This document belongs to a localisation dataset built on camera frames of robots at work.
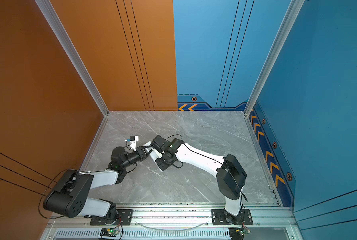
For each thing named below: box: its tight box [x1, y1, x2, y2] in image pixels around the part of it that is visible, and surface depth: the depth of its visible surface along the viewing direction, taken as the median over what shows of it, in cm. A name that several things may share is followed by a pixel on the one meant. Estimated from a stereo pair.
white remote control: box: [143, 141, 163, 165], surface depth 82 cm
